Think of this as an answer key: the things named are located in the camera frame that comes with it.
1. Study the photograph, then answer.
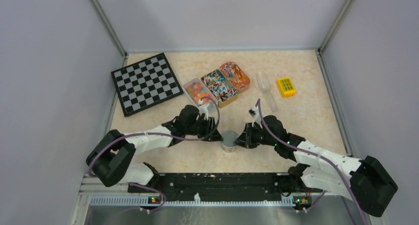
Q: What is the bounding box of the gold lollipop tin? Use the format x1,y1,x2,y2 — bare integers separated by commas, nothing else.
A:
201,69,239,108

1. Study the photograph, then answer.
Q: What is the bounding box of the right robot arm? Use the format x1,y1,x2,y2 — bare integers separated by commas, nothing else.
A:
235,115,398,217

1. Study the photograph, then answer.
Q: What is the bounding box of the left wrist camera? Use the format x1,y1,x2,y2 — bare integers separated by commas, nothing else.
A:
198,97,212,120

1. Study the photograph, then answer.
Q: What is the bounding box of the black white checkerboard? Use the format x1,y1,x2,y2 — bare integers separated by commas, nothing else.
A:
111,53,183,117

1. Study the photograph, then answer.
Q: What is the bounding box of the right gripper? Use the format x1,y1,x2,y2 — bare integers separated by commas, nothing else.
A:
233,122,277,149

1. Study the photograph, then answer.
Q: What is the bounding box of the pink lollipop tin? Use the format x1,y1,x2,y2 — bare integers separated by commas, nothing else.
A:
219,61,251,93

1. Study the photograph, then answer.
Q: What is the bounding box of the silver jar lid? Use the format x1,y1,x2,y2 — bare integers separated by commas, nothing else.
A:
221,130,239,147

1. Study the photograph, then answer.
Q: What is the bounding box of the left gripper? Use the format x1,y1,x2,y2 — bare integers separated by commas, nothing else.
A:
185,116,223,141

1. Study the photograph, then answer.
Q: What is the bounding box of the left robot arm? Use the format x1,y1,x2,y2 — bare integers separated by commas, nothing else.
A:
86,105,223,192

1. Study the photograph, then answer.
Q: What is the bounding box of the white candy tin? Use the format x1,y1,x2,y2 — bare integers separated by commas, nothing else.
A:
182,78,217,113

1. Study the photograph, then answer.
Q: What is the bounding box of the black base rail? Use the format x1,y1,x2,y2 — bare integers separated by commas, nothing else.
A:
88,172,328,208

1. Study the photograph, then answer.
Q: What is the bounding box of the translucent plastic scoop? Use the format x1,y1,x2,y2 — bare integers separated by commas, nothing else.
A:
256,72,279,113

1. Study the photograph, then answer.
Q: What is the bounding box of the yellow green toy block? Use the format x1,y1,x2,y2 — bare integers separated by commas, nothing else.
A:
276,77,296,98

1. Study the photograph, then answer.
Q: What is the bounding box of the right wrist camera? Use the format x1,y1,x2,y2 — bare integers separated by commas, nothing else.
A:
249,106,261,126

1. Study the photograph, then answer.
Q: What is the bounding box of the clear plastic jar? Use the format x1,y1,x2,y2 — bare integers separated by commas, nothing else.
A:
221,144,237,153

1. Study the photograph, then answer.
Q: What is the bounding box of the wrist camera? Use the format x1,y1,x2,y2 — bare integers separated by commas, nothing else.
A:
198,97,212,120
249,106,261,126

